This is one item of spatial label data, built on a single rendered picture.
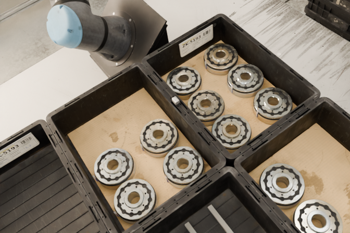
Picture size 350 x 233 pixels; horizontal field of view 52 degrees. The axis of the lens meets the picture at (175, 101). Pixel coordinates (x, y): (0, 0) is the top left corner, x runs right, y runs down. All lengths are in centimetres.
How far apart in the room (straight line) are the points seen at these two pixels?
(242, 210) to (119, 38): 64
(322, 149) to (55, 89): 91
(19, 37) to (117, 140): 188
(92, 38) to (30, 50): 155
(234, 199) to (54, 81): 80
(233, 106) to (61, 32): 53
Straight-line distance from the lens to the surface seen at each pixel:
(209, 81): 107
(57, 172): 102
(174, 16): 147
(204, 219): 89
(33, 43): 268
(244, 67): 107
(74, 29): 107
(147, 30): 114
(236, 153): 84
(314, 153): 97
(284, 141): 94
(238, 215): 89
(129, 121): 103
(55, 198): 99
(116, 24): 117
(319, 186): 94
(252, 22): 143
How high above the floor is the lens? 168
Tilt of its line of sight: 55 degrees down
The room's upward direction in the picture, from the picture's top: 11 degrees counter-clockwise
